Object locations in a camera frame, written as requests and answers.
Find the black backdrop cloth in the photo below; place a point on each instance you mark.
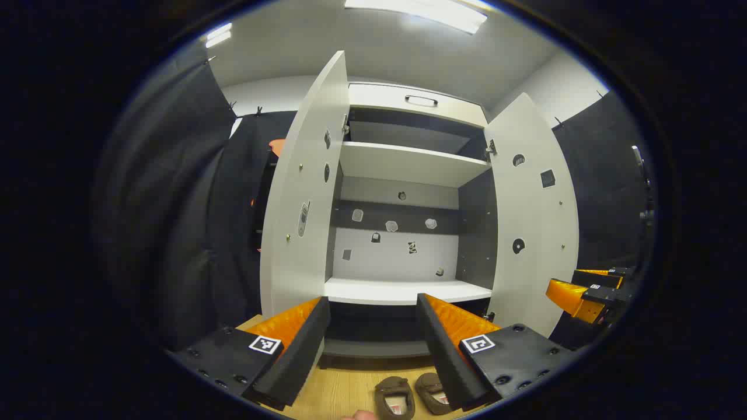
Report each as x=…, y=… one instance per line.
x=175, y=204

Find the brown fuzzy shoe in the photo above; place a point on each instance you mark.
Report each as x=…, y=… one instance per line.
x=430, y=394
x=392, y=385

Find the ceiling strip light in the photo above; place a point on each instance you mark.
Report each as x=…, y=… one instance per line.
x=218, y=36

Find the white cabinet drawer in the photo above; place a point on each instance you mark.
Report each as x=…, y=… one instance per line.
x=385, y=99

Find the ceiling light panel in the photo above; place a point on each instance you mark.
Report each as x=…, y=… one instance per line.
x=426, y=11

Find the white cabinet door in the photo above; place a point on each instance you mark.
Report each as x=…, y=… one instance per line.
x=303, y=192
x=534, y=210

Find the white shoe cabinet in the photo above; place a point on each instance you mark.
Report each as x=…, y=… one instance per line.
x=408, y=163

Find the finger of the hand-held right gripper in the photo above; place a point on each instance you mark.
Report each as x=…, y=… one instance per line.
x=601, y=276
x=569, y=294

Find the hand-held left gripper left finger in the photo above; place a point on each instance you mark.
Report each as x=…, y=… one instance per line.
x=297, y=350

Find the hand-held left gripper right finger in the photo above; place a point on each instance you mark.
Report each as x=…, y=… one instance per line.
x=446, y=356

